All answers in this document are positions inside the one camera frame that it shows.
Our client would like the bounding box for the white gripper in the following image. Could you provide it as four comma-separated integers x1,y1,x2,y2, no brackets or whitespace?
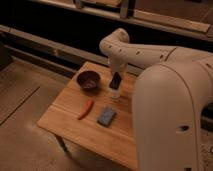
108,57,127,79

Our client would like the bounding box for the black eraser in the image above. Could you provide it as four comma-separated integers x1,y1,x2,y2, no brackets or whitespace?
109,72,122,89

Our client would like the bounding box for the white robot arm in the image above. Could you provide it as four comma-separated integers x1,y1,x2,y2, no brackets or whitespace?
99,28,213,171

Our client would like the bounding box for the white ceramic cup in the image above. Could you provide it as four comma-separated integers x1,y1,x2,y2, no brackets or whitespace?
108,88,121,101

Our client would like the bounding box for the dark purple bowl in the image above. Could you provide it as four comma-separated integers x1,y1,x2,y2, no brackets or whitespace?
77,70,101,91

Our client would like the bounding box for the red chili pepper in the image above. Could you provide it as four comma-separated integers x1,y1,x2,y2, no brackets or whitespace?
78,98,94,120

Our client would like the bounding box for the blue sponge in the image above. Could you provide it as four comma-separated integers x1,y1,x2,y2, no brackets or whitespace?
97,106,116,127

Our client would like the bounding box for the wooden table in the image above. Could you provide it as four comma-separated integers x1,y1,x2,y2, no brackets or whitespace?
37,62,137,171

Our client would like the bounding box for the wooden shelf rail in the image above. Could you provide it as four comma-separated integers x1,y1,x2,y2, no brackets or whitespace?
31,0,213,42

